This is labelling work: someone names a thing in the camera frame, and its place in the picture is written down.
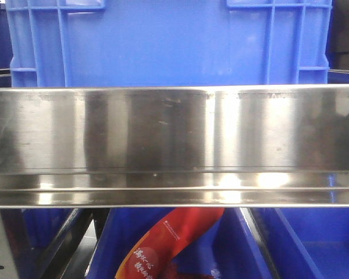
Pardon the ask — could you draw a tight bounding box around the lower right blue bin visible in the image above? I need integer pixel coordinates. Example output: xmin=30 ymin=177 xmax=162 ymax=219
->
xmin=252 ymin=208 xmax=349 ymax=278

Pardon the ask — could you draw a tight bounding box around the lower middle blue bin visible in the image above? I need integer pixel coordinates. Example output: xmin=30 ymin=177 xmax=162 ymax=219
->
xmin=85 ymin=208 xmax=272 ymax=278

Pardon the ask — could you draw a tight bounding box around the blue bin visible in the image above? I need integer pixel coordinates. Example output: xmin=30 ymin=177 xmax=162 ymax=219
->
xmin=252 ymin=208 xmax=349 ymax=278
xmin=85 ymin=208 xmax=272 ymax=278

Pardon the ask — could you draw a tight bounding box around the red printed package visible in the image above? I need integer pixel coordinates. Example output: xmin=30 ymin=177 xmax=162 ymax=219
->
xmin=114 ymin=207 xmax=225 ymax=278

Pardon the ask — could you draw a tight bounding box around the stainless steel conveyor rail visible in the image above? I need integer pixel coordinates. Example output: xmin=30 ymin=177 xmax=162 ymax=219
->
xmin=0 ymin=84 xmax=349 ymax=208

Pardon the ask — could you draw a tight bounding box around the blue ribbed crate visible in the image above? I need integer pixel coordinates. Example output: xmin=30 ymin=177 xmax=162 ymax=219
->
xmin=6 ymin=1 xmax=332 ymax=87

